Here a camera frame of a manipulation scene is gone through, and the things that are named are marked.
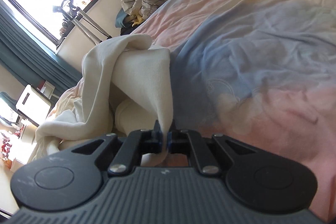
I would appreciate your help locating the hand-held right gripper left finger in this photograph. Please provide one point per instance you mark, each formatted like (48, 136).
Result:
(157, 144)

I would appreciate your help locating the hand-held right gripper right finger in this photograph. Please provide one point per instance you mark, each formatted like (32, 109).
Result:
(171, 144)

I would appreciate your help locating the white towel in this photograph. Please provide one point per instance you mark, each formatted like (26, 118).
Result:
(147, 77)

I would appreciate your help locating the yellow cloth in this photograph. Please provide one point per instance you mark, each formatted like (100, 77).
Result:
(137, 19)

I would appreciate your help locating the bed with pink-cream duvet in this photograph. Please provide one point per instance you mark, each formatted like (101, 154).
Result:
(249, 43)

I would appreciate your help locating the teal cloth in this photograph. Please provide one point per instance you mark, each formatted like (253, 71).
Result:
(120, 19)

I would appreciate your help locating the white desk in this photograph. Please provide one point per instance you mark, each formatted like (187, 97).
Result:
(23, 134)

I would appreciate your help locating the white chair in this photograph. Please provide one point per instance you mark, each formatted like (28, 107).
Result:
(29, 100)

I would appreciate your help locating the teal curtain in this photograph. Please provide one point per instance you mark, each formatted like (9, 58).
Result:
(26, 43)

